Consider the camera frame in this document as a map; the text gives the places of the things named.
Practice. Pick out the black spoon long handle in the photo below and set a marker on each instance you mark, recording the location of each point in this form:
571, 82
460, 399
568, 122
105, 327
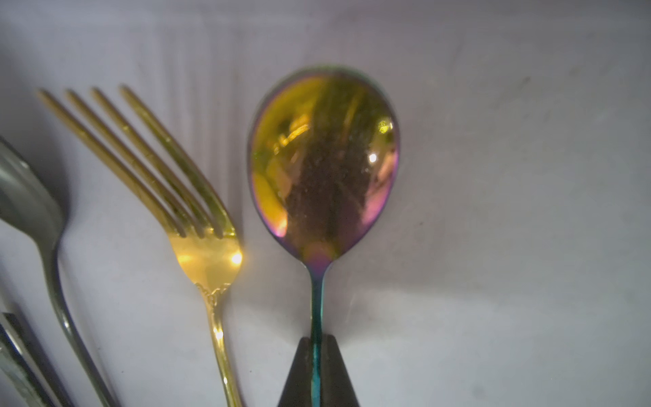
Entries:
28, 206

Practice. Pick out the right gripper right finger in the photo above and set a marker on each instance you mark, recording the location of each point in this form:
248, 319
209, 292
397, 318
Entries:
337, 389

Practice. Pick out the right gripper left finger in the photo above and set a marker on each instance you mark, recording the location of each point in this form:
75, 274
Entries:
297, 388

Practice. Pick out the gold fork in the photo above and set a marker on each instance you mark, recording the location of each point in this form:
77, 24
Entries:
196, 222

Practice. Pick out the silver fork patterned handle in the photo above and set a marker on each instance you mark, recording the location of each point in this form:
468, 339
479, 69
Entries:
27, 367

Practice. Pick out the iridescent rainbow spoon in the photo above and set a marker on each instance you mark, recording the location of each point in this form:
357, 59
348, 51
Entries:
323, 156

